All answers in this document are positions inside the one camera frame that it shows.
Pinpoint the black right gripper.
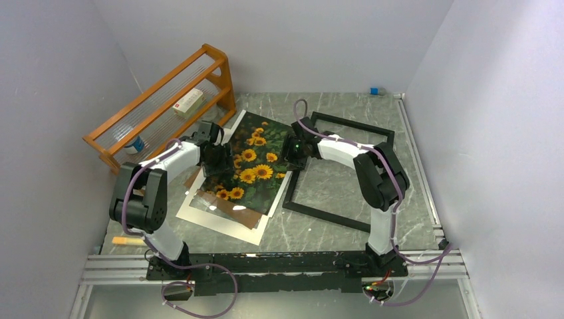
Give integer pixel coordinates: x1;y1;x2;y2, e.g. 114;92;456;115
276;134;308;171

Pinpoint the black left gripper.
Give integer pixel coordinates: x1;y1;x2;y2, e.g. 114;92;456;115
203;142;235;179

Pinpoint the black picture frame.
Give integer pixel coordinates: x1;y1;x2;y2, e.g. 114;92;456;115
283;112;395;233

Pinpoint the sunflower photo print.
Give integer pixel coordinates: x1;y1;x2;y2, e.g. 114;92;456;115
200;112;291;215

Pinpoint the brown backing board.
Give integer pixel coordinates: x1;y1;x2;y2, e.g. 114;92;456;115
177;169;269;237

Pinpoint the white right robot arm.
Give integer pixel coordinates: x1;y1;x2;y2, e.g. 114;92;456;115
281;116;410;276

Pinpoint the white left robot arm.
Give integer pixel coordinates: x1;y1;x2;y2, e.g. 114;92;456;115
109;121;233;279

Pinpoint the white red medicine box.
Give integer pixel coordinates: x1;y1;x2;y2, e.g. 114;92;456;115
172;88;206;119

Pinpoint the orange wooden shelf rack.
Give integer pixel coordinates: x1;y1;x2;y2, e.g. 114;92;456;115
83;44;236;173

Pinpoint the blue labelled plastic bottle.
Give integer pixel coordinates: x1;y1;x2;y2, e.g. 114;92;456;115
113;124;146;156

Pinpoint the blue capped small bottle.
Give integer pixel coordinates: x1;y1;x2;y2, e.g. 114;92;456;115
369;87;387;96

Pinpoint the orange yellow marker pen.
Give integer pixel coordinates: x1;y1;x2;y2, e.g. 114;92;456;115
112;237;146;247

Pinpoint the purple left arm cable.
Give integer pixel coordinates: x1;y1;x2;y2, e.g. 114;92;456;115
120;138;239;319

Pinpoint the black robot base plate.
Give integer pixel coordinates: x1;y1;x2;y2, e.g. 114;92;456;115
146;250;408;296

